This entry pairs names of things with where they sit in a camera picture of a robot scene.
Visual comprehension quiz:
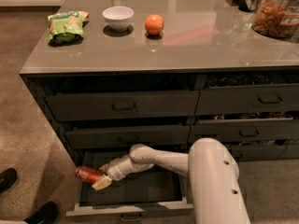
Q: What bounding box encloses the top right drawer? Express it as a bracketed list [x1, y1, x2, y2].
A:
[196, 71, 299, 115]

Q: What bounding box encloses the black shoe upper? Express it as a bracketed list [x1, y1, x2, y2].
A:
[0, 168, 18, 193]

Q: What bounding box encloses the middle left drawer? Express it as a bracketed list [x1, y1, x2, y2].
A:
[64, 125, 190, 149]

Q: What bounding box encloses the red coke can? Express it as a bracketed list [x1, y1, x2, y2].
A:
[75, 166, 102, 184]

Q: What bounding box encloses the top left drawer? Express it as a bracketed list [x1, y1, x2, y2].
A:
[45, 91, 199, 121]

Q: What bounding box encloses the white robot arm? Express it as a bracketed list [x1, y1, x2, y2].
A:
[93, 138, 250, 224]

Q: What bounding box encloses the black shoe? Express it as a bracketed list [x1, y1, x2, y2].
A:
[24, 202, 59, 224]
[0, 168, 18, 193]

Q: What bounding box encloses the middle right drawer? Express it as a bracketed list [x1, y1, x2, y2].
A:
[188, 117, 299, 143]

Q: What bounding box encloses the green chip bag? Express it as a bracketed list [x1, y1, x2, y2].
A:
[48, 11, 89, 44]

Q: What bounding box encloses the open bottom left drawer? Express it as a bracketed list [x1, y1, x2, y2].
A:
[65, 147, 194, 222]

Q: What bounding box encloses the white bowl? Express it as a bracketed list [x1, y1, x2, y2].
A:
[102, 6, 135, 32]

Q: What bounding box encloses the glass snack jar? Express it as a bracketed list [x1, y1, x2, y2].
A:
[252, 0, 299, 38]

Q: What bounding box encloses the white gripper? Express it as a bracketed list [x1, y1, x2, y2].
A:
[92, 155, 136, 190]

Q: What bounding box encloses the bottom right drawer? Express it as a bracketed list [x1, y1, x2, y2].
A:
[225, 140, 299, 161]

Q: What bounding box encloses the orange fruit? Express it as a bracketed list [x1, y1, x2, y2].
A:
[145, 14, 164, 35]

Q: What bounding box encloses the dark grey counter cabinet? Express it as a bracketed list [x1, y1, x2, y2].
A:
[21, 0, 299, 164]

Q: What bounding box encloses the black shoe lower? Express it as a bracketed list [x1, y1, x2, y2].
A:
[24, 202, 59, 224]

